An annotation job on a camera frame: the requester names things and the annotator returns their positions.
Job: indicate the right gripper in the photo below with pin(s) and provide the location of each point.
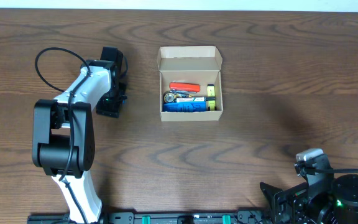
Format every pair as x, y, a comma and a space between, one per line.
298, 196

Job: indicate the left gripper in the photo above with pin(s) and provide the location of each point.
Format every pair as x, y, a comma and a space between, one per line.
112, 107

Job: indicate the orange stapler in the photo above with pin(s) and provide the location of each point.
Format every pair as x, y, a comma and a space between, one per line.
186, 87

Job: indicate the black whiteboard marker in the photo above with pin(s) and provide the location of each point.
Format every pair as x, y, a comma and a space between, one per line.
195, 99

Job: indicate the blue whiteboard duster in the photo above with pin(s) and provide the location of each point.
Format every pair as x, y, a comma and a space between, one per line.
188, 107

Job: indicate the brown cardboard box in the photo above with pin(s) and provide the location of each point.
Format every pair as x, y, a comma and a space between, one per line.
198, 65

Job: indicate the yellow highlighter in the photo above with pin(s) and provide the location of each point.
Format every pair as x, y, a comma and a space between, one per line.
211, 92

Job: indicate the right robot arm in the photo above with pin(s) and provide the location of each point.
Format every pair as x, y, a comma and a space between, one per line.
344, 190

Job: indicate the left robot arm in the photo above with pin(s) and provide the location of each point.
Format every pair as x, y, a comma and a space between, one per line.
63, 142

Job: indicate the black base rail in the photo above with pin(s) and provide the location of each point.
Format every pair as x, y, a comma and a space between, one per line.
239, 217

